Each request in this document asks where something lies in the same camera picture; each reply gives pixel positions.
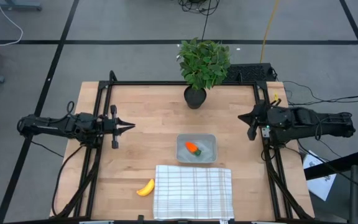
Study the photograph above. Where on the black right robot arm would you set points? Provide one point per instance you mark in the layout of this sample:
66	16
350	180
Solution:
322	124

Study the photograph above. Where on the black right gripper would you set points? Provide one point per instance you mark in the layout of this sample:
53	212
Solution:
269	119

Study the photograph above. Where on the grey stand foot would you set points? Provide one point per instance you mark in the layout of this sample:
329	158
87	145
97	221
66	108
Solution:
14	4

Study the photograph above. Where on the white paper sheet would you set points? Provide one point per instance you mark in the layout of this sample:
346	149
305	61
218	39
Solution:
322	186

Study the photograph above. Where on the orange toy carrot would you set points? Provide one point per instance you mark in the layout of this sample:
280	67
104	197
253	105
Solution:
191	147

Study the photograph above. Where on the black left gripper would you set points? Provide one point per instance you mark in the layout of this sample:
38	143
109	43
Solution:
114	124

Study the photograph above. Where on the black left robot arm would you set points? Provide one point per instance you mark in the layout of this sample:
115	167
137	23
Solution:
51	126

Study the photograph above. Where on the yellow toy banana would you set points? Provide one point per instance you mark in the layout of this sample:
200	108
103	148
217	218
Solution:
146	189

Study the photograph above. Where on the white checked kitchen towel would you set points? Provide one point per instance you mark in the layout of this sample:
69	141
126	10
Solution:
194	193

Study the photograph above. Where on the black aluminium table frame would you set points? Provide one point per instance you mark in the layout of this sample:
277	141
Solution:
151	83

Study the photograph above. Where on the potted green plant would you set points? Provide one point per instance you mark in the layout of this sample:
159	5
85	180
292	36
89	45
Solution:
204	65

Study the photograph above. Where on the grey plastic tupperware container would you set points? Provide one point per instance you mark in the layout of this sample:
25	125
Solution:
210	155

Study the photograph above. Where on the black computer box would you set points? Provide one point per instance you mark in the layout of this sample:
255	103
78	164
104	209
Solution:
250	73

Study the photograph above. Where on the black desk edge bar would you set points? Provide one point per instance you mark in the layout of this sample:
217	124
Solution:
337	165

